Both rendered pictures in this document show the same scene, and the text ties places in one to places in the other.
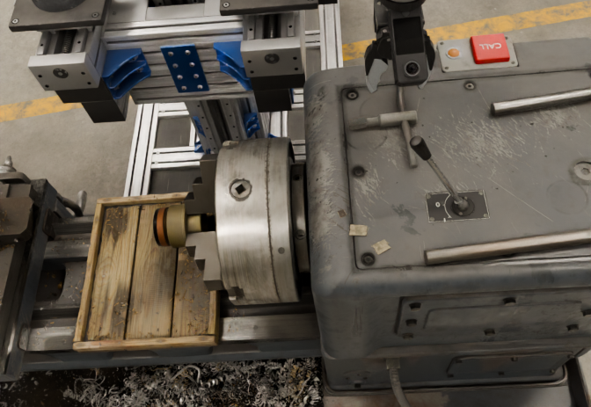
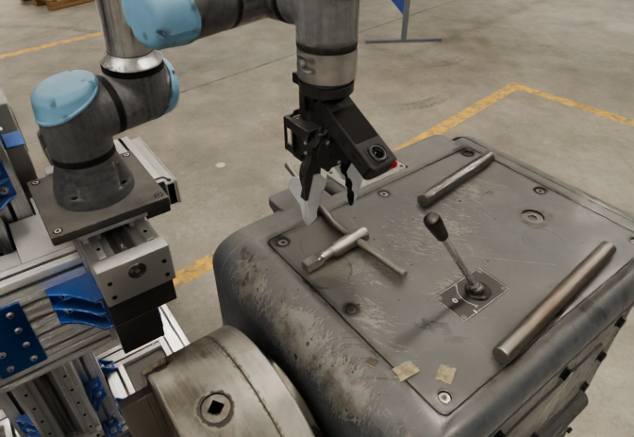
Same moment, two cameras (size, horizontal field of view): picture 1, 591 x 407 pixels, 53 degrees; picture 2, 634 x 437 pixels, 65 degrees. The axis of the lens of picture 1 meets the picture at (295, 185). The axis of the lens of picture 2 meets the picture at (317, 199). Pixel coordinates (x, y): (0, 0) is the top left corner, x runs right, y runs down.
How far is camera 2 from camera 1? 0.46 m
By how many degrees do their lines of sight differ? 36
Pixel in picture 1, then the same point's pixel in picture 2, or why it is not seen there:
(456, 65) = not seen: hidden behind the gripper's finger
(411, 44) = (362, 130)
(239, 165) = (194, 378)
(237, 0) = (71, 222)
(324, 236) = (369, 403)
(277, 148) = (228, 336)
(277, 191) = (268, 383)
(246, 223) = not seen: outside the picture
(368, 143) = (337, 277)
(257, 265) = not seen: outside the picture
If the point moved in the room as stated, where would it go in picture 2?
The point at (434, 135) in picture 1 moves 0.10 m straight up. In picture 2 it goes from (392, 243) to (399, 188)
